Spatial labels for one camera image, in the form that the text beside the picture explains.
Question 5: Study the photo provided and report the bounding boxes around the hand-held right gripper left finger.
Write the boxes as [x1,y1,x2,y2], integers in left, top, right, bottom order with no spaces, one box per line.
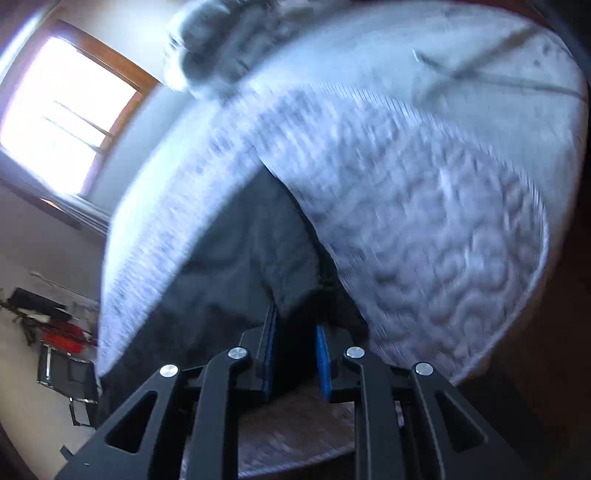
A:
[55,302,280,480]

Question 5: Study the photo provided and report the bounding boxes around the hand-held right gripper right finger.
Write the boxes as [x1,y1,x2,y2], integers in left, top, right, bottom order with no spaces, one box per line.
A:
[315,323,536,480]

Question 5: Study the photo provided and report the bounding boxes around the black pants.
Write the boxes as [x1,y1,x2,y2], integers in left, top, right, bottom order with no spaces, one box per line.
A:
[99,166,370,430]

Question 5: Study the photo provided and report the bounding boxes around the quilted leaf-print bedspread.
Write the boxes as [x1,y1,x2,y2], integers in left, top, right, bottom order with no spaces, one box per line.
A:
[97,83,552,478]

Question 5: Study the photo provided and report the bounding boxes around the red hanging garment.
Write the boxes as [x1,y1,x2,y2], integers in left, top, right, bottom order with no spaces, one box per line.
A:
[41,322,90,352]

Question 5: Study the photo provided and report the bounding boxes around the black hanging garment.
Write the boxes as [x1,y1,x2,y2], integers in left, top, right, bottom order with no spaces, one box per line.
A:
[11,287,68,317]

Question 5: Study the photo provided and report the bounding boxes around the folded light blue duvet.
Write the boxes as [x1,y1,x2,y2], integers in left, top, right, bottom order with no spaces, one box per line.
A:
[164,0,287,100]

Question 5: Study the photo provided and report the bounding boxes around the wooden framed window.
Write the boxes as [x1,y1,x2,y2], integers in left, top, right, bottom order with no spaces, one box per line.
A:
[0,18,162,199]

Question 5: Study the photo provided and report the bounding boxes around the bed with blue sheet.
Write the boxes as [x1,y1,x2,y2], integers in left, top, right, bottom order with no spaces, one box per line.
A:
[88,0,587,388]

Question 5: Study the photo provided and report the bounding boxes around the black metal-frame chair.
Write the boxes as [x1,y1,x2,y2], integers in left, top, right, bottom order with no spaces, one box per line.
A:
[37,344,100,428]

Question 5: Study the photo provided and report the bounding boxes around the black cable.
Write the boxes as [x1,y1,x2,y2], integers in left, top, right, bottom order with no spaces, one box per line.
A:
[413,23,578,97]

